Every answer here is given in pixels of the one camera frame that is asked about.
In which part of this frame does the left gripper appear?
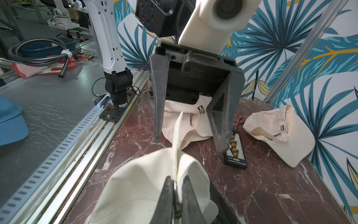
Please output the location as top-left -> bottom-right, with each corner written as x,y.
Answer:
149,41 -> 246,153

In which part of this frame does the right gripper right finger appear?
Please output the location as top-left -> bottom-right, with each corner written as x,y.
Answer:
181,176 -> 206,224

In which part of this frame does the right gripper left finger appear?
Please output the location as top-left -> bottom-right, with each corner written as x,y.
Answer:
150,176 -> 175,224

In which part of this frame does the white perforated cap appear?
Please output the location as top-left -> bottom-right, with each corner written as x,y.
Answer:
85,113 -> 219,224

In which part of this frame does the cream Colorado cap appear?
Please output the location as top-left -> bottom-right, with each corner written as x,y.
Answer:
162,96 -> 213,150

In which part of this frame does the navy black cap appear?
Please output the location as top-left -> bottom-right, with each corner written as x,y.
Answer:
210,182 -> 237,224

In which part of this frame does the blue cap outside cell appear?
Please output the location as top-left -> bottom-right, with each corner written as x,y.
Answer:
1,96 -> 29,146

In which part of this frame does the black charger board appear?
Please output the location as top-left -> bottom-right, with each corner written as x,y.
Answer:
223,130 -> 248,169

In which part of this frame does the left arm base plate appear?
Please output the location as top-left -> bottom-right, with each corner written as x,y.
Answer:
98,89 -> 138,124

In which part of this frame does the coiled black hose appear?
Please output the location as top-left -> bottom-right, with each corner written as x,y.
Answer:
7,36 -> 82,79

